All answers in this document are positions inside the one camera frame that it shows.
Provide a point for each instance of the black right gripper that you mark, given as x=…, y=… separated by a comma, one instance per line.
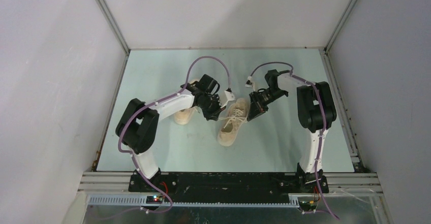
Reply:
x=257, y=107

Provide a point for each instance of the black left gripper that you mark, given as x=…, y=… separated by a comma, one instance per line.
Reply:
x=214, y=115

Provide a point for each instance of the beige sneaker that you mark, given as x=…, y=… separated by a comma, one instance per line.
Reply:
x=184, y=116
x=236, y=117

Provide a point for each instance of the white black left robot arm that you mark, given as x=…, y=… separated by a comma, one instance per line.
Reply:
x=138, y=125

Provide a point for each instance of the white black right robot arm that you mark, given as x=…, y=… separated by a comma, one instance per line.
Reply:
x=315, y=109

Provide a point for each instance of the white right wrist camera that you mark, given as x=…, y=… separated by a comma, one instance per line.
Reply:
x=250, y=83

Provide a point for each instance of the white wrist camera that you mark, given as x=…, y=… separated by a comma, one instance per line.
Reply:
x=226, y=97
x=250, y=83

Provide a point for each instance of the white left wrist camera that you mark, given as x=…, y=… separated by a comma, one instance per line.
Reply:
x=226, y=97

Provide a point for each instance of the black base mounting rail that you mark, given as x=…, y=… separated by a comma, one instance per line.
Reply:
x=227, y=188

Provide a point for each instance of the aluminium frame rail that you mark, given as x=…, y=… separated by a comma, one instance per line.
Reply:
x=111, y=189

